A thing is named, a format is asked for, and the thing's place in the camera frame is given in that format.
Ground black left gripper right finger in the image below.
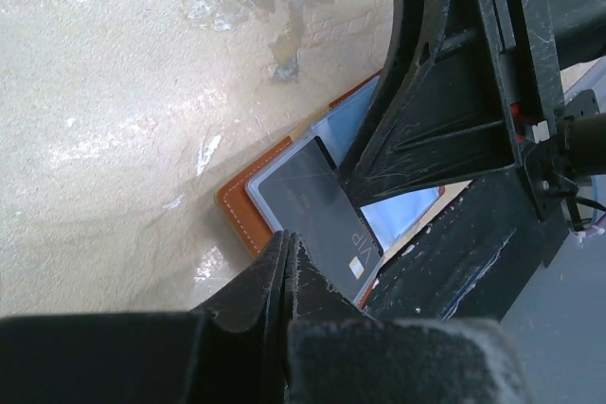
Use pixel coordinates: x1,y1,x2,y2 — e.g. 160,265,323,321
283,233,533,403

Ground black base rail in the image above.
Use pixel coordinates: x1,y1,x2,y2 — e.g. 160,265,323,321
365,173,569,321

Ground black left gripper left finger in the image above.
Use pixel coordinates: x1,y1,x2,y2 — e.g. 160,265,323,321
1,232,289,403

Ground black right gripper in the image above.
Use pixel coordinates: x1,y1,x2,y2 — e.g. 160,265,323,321
339,0,605,222

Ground brown leather card holder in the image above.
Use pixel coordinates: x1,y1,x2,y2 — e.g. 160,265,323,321
217,77,449,307

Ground black VIP card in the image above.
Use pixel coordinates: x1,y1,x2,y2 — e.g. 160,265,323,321
246,135,383,304

